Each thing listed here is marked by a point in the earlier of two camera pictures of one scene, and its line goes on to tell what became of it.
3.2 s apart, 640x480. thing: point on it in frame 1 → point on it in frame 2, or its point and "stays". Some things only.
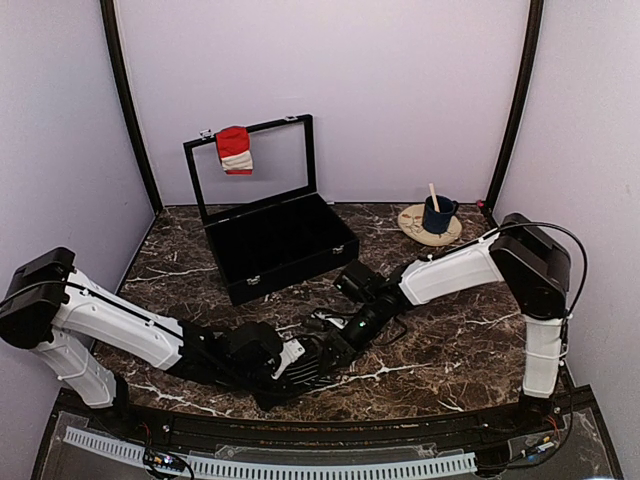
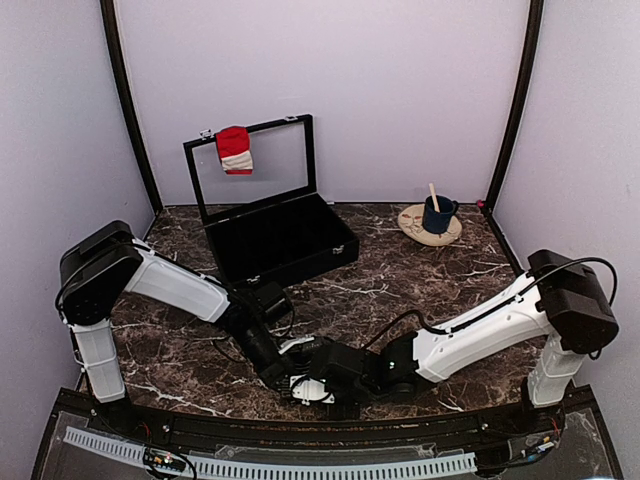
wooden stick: [435, 201] stays
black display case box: [257, 197] stays
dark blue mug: [438, 222] stays
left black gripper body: [238, 377] → [257, 356]
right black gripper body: [360, 339] → [361, 394]
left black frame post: [141, 148] stays
